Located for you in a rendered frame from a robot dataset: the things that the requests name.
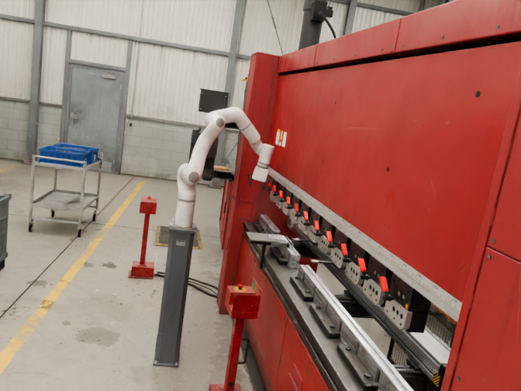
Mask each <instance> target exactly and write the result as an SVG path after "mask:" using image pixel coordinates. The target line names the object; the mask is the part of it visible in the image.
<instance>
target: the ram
mask: <svg viewBox="0 0 521 391"><path fill-rule="evenodd" d="M520 67H521V41H519V42H513V43H504V44H498V45H492V46H486V47H476V48H471V49H465V50H455V51H449V52H443V53H438V54H427V55H422V56H416V57H407V58H401V59H395V60H389V61H379V62H374V63H368V64H358V65H352V66H346V67H336V68H330V69H325V70H319V71H309V72H304V73H298V74H288V75H282V76H278V86H277V91H276V96H275V102H274V111H273V116H272V122H271V132H270V136H269V142H268V144H270V145H272V146H274V152H273V154H272V158H271V162H270V164H269V165H270V168H272V169H273V170H275V171H276V172H277V173H278V174H280V175H282V176H283V177H284V178H286V179H288V180H289V181H290V182H291V183H293V184H294V185H296V186H297V187H299V188H300V189H301V190H303V191H304V192H306V193H307V194H309V195H310V196H311V197H313V198H314V199H315V200H317V201H318V202H320V203H322V204H323V205H324V206H325V207H327V208H328V209H330V210H331V211H333V212H334V213H335V214H336V215H338V216H340V217H341V218H342V219H344V220H346V221H347V222H348V223H349V224H351V225H352V226H354V227H355V228H357V229H358V230H359V231H361V232H362V233H363V234H365V235H367V236H368V237H369V238H371V239H372V240H373V241H375V242H376V243H378V244H380V245H381V246H382V247H383V248H385V249H386V250H387V251H389V252H391V253H392V254H393V255H394V256H396V257H397V258H399V259H400V260H402V261H404V262H405V263H406V264H407V265H409V266H410V267H412V268H413V269H415V270H416V271H417V272H419V273H420V274H421V275H423V276H425V277H426V278H427V279H429V280H430V281H431V282H433V283H434V284H436V285H438V286H439V287H440V288H441V289H443V290H444V291H445V292H447V293H449V294H450V295H452V296H453V297H454V298H455V299H457V300H458V301H460V302H461V303H462V302H463V298H464V293H465V289H466V286H467V283H468V277H469V274H470V270H471V265H472V261H473V258H474V252H475V248H476V245H477V242H478V236H479V233H480V229H481V224H482V220H483V217H484V214H485V208H486V205H487V201H488V196H489V193H490V189H491V186H492V179H493V176H494V173H495V167H496V164H497V160H498V157H499V151H500V148H501V145H502V139H503V136H504V132H505V127H506V124H507V120H508V117H509V111H510V107H511V104H512V98H513V95H514V91H515V88H516V83H517V79H518V76H519V70H520ZM278 130H280V134H279V140H278V144H276V143H275V142H276V137H277V131H278ZM281 131H283V134H282V138H281V140H280V137H281ZM284 132H287V136H286V141H285V147H282V141H283V136H284ZM280 141H281V146H279V142H280ZM268 174H269V175H270V176H271V177H272V178H274V179H275V180H276V181H278V182H279V183H280V184H282V185H283V186H284V187H285V188H286V189H288V190H289V191H290V192H292V193H293V194H294V195H296V196H297V197H298V198H300V199H301V200H302V201H303V202H304V203H306V204H307V205H308V206H310V207H311V208H312V209H314V210H315V211H316V212H317V213H318V214H319V215H321V216H322V217H324V218H325V219H326V220H328V221H329V222H330V223H331V224H332V225H334V226H335V227H336V228H337V229H339V230H340V231H341V232H343V233H344V234H346V235H347V236H348V237H349V238H350V239H351V240H353V241H354V242H355V243H357V244H358V245H359V246H361V247H362V248H363V249H364V250H365V251H367V252H368V253H369V254H371V255H372V256H373V257H375V258H376V259H377V260H379V261H380V262H381V263H382V264H383V265H385V266H386V267H387V268H389V269H390V270H391V271H393V272H394V273H395V274H396V275H397V276H398V277H400V278H401V279H403V280H404V281H405V282H407V283H408V284H409V285H410V286H412V287H413V288H414V289H415V290H416V291H418V292H419V293H421V294H422V295H423V296H425V297H426V298H427V299H428V300H429V301H430V302H432V303H433V304H434V305H436V306H437V307H438V308H440V309H441V310H442V311H443V312H445V313H446V314H447V315H448V316H449V317H451V318H452V319H454V320H455V321H456V322H457V321H458V317H459V313H458V312H457V311H456V310H455V309H453V308H452V307H451V306H449V305H448V304H446V303H445V302H444V301H443V300H441V299H440V298H438V297H437V296H435V295H434V294H433V293H431V291H429V290H428V289H426V288H425V287H424V286H422V285H421V284H419V283H418V282H417V281H416V280H415V279H413V278H412V277H410V276H409V275H407V274H406V273H405V272H404V271H403V270H401V269H400V268H398V267H397V266H396V265H394V264H393V263H391V262H390V261H389V260H388V259H387V258H385V257H384V256H382V255H381V254H379V253H378V252H377V251H376V250H375V249H373V248H372V247H370V246H369V245H367V244H366V243H364V242H363V241H362V240H361V239H360V238H358V237H357V236H355V235H354V234H352V233H351V232H350V231H349V230H348V229H346V228H345V227H343V226H342V225H341V224H339V223H338V222H336V221H335V220H334V219H333V218H332V217H330V216H329V215H327V214H326V213H324V212H323V211H322V210H321V209H320V208H318V207H317V206H315V205H314V204H313V203H311V202H310V201H309V200H307V199H306V198H305V197H304V196H302V195H301V194H299V193H298V192H296V191H295V190H294V189H293V188H291V187H290V186H289V185H287V184H286V183H284V182H283V181H282V180H281V179H280V178H278V177H277V176H275V175H274V174H272V173H271V172H270V171H268Z"/></svg>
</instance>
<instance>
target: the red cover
mask: <svg viewBox="0 0 521 391"><path fill-rule="evenodd" d="M519 41H521V0H455V1H452V2H448V3H445V4H442V5H438V6H436V7H433V8H431V9H426V10H423V11H421V12H417V13H413V14H411V15H408V16H404V17H402V18H399V19H394V20H392V21H389V22H384V23H382V24H379V25H376V26H372V27H369V28H367V29H363V30H360V31H357V32H355V33H350V34H347V35H345V36H341V37H337V38H335V39H332V40H328V41H326V42H323V43H318V44H316V45H313V46H310V47H306V48H303V49H301V50H297V51H294V52H291V53H288V54H284V55H281V56H280V57H279V62H278V71H277V72H278V73H279V74H298V73H304V72H309V71H319V70H325V69H330V68H336V67H346V66H352V65H358V64H368V63H374V62H379V61H389V60H395V59H401V58H407V57H416V56H422V55H427V54H438V53H443V52H449V51H455V50H465V49H471V48H476V47H486V46H492V45H498V44H504V43H513V42H519Z"/></svg>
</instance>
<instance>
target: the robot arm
mask: <svg viewBox="0 0 521 391"><path fill-rule="evenodd" d="M226 123H235V124H236V125H237V126H238V127H239V128H240V130H241V132H242V133H243V135H244V136H245V137H246V138H247V139H248V140H249V142H250V145H251V147H252V148H253V149H254V151H255V152H256V153H257V155H258V156H259V160H258V162H257V164H258V165H257V166H256V168H255V169H254V173H250V174H248V178H249V179H250V184H249V186H251V183H252V181H253V180H258V181H260V182H263V183H264V184H263V187H262V191H263V189H264V187H265V185H267V184H268V183H270V182H271V180H270V179H269V178H268V177H267V173H268V167H270V165H269V164H270V162H271V158H272V154H273V152H274V146H272V145H270V144H262V142H261V139H260V138H261V137H260V134H259V133H258V132H257V130H256V129H255V127H254V125H253V124H252V123H251V121H250V120H249V119H248V118H247V116H246V114H245V113H244V112H243V110H242V109H240V108H238V107H231V108H228V109H220V110H216V111H213V112H210V113H208V114H207V115H206V116H205V124H206V126H207V127H206V128H205V130H204V131H203V132H202V133H201V135H200V136H199V138H198V140H197V142H196V144H195V147H194V149H193V151H192V155H191V160H190V162H189V164H183V165H181V166H180V168H179V169H178V201H177V208H176V214H175V219H174V220H173V219H172V222H170V223H169V226H170V227H171V228H174V229H176V230H196V229H197V226H196V225H195V224H193V216H194V209H195V198H196V191H195V184H197V183H198V182H199V181H200V179H201V177H202V173H203V170H204V166H205V159H206V157H207V154H208V152H209V150H210V148H211V146H212V144H213V142H214V141H215V139H216V138H217V137H218V135H220V134H221V132H222V131H223V129H224V126H225V124H226ZM250 175H253V176H252V178H250ZM266 179H267V180H268V182H266ZM265 182H266V183H265Z"/></svg>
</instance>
